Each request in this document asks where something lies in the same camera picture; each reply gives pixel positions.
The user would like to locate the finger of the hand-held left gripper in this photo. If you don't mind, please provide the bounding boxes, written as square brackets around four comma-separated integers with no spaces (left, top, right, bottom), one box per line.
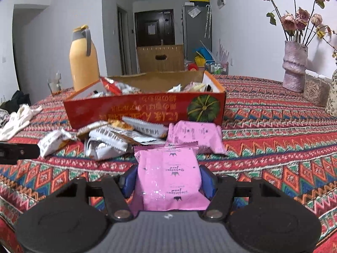
[0,142,40,164]

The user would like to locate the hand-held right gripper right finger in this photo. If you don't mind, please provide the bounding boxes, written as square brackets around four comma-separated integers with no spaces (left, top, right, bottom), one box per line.
[199,165,282,223]

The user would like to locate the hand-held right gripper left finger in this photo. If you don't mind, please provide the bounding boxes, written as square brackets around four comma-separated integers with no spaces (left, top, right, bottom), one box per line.
[55,165,139,223]

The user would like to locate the pink snack packet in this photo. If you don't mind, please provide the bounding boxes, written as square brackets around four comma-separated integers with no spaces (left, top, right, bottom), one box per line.
[130,141,211,212]
[165,120,227,155]

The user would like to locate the pile of snack packets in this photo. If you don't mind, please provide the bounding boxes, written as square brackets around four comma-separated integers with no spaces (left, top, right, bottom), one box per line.
[37,120,169,161]

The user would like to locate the red cardboard box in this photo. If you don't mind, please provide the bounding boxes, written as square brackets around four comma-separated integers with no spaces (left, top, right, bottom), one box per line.
[63,71,226,130]

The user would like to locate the heap of mixed snack packets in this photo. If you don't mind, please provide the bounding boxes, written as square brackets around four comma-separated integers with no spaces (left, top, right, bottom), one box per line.
[92,76,214,95]

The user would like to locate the white cloth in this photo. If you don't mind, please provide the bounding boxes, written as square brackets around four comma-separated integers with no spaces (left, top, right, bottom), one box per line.
[0,104,43,141]

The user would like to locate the patterned tablecloth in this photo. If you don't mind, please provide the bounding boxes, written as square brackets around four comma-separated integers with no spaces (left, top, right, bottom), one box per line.
[0,74,337,253]

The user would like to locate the glass cup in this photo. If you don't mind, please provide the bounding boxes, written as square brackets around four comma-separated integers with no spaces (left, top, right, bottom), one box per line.
[47,71,62,97]

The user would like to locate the yellow thermos jug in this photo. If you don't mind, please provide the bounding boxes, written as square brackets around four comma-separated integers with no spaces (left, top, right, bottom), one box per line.
[69,25,100,91]

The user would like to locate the blue and yellow bag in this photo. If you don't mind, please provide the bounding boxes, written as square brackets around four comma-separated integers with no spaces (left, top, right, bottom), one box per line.
[193,47,215,65]

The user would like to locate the pink ribbed vase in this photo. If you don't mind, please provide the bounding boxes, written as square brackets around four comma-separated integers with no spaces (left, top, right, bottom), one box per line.
[282,40,308,93]

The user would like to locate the grey refrigerator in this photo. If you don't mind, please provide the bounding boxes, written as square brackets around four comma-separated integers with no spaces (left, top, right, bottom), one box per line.
[182,3,213,61]

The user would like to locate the dark door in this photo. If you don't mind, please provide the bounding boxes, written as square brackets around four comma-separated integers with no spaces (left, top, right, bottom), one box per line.
[134,10,175,46]

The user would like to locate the beige patterned jar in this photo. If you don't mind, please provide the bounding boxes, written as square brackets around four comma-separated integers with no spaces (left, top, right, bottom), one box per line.
[324,69,337,118]

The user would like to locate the dried pink flowers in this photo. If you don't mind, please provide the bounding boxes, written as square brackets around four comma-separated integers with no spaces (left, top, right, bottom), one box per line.
[254,0,337,58]

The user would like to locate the wire rack with bottles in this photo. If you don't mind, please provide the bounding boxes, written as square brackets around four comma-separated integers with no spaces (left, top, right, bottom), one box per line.
[205,61,229,75]

